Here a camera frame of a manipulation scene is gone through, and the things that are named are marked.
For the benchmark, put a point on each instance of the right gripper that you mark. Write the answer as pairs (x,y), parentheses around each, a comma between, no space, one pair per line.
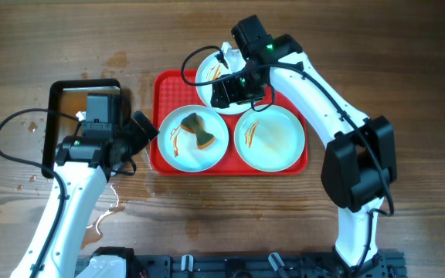
(226,93)

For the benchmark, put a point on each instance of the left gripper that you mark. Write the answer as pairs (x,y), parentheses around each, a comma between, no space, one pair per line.
(140,137)

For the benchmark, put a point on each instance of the white plate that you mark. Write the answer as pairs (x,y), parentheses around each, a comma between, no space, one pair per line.
(208,69)
(178,147)
(271,140)

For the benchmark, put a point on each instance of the green orange sponge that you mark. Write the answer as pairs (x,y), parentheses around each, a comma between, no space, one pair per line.
(193,124)

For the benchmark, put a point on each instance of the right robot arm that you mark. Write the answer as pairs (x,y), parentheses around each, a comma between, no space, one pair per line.
(359,161)

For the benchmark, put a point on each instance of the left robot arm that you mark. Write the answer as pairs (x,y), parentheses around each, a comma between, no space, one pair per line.
(108,137)

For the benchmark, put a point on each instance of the red plastic tray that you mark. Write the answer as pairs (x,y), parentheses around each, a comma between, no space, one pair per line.
(170,93)

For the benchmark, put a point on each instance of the black water-filled pan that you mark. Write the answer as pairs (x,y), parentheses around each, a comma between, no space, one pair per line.
(56,92)

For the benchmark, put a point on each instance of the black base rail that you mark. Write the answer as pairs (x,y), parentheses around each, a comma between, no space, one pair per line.
(306,265)

